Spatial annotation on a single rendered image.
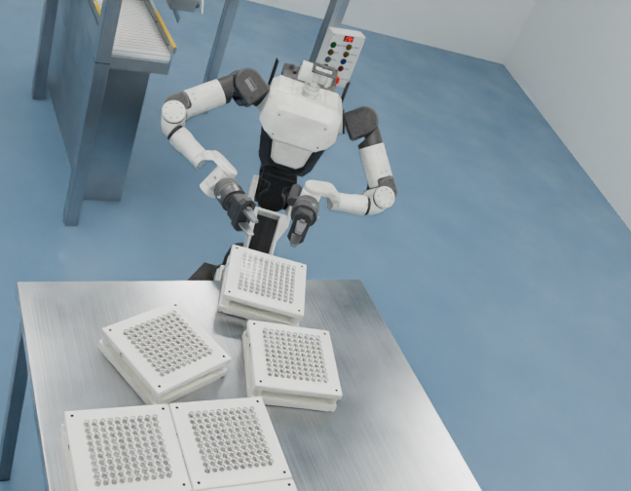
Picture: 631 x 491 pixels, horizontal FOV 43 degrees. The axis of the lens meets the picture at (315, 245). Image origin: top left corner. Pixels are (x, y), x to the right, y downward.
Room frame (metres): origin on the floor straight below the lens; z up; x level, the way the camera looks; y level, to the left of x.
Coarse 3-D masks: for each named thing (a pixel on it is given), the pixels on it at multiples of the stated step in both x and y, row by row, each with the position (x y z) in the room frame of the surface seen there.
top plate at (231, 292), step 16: (240, 256) 1.97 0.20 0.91; (272, 256) 2.03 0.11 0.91; (240, 272) 1.90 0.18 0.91; (256, 272) 1.93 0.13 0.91; (304, 272) 2.02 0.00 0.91; (224, 288) 1.80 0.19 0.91; (272, 288) 1.88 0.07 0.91; (288, 288) 1.91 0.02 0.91; (304, 288) 1.94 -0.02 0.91; (256, 304) 1.80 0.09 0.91; (272, 304) 1.82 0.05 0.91; (288, 304) 1.85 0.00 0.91
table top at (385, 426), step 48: (48, 288) 1.59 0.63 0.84; (96, 288) 1.67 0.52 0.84; (144, 288) 1.74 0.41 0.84; (192, 288) 1.82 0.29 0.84; (336, 288) 2.10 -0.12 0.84; (48, 336) 1.43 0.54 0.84; (96, 336) 1.50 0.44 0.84; (240, 336) 1.71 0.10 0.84; (336, 336) 1.88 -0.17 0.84; (384, 336) 1.97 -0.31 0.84; (48, 384) 1.29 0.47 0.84; (96, 384) 1.35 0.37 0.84; (240, 384) 1.54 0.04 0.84; (384, 384) 1.77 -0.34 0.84; (48, 432) 1.17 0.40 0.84; (288, 432) 1.45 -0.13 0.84; (336, 432) 1.52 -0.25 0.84; (384, 432) 1.59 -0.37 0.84; (432, 432) 1.66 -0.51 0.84; (48, 480) 1.05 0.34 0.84; (336, 480) 1.36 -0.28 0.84; (384, 480) 1.43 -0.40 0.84; (432, 480) 1.49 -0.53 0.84
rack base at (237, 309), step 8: (224, 280) 1.89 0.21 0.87; (232, 304) 1.80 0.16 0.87; (240, 304) 1.81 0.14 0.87; (224, 312) 1.78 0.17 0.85; (232, 312) 1.78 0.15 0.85; (240, 312) 1.79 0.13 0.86; (248, 312) 1.80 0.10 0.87; (256, 312) 1.81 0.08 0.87; (264, 312) 1.82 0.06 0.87; (272, 312) 1.84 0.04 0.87; (256, 320) 1.80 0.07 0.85; (264, 320) 1.80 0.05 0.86; (272, 320) 1.81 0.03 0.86; (280, 320) 1.82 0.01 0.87; (288, 320) 1.83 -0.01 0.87
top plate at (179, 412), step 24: (192, 408) 1.33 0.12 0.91; (216, 408) 1.36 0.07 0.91; (264, 408) 1.43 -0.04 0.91; (192, 432) 1.27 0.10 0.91; (264, 432) 1.36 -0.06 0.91; (192, 456) 1.20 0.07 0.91; (192, 480) 1.14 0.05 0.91; (216, 480) 1.17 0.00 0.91; (240, 480) 1.19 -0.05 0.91; (264, 480) 1.22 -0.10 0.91
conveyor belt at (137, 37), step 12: (96, 0) 3.33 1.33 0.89; (132, 0) 3.48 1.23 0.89; (120, 12) 3.31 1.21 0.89; (132, 12) 3.36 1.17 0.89; (144, 12) 3.41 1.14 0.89; (120, 24) 3.19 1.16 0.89; (132, 24) 3.24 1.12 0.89; (144, 24) 3.29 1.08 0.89; (120, 36) 3.09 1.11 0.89; (132, 36) 3.13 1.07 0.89; (144, 36) 3.18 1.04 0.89; (156, 36) 3.22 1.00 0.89; (120, 48) 2.99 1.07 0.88; (132, 48) 3.03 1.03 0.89; (144, 48) 3.07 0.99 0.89; (156, 48) 3.12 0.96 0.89; (156, 60) 3.08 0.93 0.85; (168, 60) 3.11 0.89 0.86
